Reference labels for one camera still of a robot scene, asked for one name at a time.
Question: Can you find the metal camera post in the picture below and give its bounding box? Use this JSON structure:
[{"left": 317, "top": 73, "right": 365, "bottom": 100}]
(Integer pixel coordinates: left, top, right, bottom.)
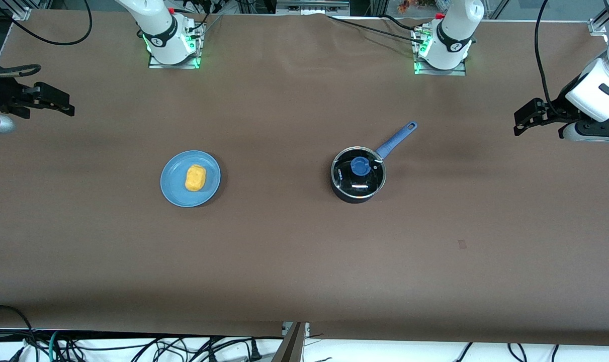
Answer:
[{"left": 271, "top": 322, "right": 311, "bottom": 362}]

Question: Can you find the brown table cover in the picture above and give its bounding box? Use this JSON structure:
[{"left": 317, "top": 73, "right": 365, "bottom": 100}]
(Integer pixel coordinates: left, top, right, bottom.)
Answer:
[{"left": 0, "top": 10, "right": 609, "bottom": 347}]

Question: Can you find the blue round plate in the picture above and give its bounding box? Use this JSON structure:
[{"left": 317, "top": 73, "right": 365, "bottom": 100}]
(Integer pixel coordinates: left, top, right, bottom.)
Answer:
[{"left": 160, "top": 150, "right": 222, "bottom": 208}]

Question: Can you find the aluminium frame profile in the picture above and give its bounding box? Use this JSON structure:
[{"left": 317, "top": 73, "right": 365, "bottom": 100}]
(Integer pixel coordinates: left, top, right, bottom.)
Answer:
[{"left": 276, "top": 0, "right": 351, "bottom": 17}]

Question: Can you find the glass lid with blue knob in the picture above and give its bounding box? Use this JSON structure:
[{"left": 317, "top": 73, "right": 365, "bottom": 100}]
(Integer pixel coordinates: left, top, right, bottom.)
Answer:
[{"left": 332, "top": 147, "right": 386, "bottom": 196}]

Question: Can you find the yellow potato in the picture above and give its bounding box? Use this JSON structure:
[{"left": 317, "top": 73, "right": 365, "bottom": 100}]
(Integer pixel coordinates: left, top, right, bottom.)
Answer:
[{"left": 185, "top": 164, "right": 207, "bottom": 193}]

